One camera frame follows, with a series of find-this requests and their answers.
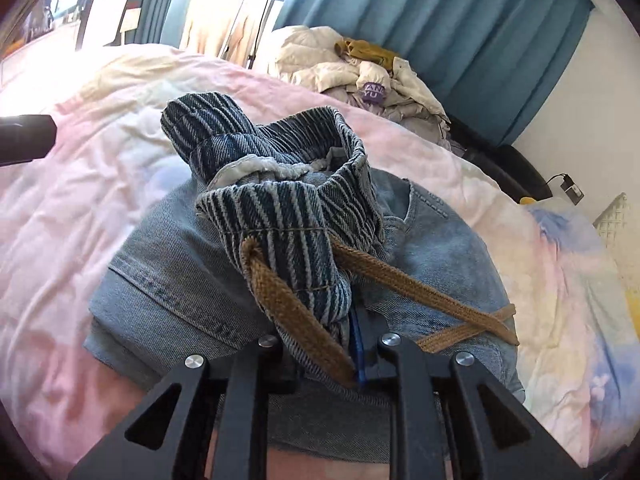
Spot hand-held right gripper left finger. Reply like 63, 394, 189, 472
67, 335, 301, 480

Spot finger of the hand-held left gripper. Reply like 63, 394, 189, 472
0, 114, 57, 167

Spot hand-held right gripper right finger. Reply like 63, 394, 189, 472
348, 305, 593, 480

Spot light blue denim jeans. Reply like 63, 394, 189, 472
82, 91, 526, 463

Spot white vanity desk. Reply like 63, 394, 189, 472
0, 7, 143, 87

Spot pastel tie-dye bed blanket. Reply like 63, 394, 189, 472
0, 42, 640, 480

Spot row of cosmetic bottles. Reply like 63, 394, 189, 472
22, 5, 57, 41

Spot white chair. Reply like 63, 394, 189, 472
75, 0, 134, 51

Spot teal curtain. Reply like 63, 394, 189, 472
120, 0, 191, 46
272, 0, 596, 148

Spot hanging beige garment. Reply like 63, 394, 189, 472
179, 0, 273, 66

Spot grey crumpled garment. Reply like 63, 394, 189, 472
385, 100, 453, 147

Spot pastel tie-dye pillow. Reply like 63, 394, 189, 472
522, 200, 628, 311

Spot black armchair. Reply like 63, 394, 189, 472
447, 115, 553, 203

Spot white garment with purple patch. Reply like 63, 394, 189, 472
356, 61, 393, 107

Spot garment steamer stand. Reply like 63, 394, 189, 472
217, 0, 307, 69

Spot cream quilted headboard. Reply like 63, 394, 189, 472
593, 192, 632, 257

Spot crumpled white duvet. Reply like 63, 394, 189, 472
252, 25, 451, 146

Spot mustard yellow garment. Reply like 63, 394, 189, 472
334, 37, 398, 68

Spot wall socket with charger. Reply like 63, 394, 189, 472
545, 173, 576, 194

